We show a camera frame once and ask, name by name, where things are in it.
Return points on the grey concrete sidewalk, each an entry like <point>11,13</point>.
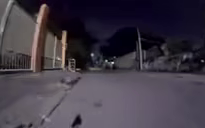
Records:
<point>20,96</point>

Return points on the low pale building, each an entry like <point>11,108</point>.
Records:
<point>125,61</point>

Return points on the pale leaning pole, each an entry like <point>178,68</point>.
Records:
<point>139,50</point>

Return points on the grey asphalt road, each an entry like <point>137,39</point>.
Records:
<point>133,100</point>

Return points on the dark trees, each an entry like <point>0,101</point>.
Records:
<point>78,50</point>

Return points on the building with orange pillars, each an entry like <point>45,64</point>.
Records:
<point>20,40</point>

